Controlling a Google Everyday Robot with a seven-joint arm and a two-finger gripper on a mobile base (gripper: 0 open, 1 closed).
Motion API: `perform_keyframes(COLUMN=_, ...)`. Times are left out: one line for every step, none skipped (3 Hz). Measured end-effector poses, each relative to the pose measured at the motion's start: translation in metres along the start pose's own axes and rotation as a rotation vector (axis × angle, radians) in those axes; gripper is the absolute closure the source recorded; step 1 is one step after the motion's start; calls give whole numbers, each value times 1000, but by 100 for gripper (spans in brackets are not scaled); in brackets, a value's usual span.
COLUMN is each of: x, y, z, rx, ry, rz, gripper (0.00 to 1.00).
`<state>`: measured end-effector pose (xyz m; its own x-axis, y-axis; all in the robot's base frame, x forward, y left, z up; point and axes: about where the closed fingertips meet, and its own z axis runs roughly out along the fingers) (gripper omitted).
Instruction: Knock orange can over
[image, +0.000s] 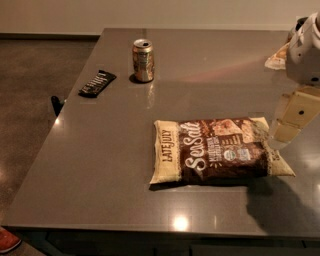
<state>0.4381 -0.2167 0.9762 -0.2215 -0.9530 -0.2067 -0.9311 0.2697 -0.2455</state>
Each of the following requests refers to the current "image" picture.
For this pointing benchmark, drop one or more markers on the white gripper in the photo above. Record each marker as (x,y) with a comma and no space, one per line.
(304,58)

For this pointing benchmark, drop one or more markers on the white crumpled wrapper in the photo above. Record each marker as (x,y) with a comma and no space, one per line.
(278,60)

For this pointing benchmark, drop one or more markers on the brown sea salt chip bag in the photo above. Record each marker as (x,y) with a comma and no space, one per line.
(199,151)

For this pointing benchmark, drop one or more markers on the black snack bar wrapper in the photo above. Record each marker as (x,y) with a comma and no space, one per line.
(96,85)

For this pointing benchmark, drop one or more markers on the black object at table edge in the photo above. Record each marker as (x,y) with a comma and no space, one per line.
(57,104)

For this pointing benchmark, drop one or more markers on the red shoe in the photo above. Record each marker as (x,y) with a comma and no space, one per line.
(8,241)

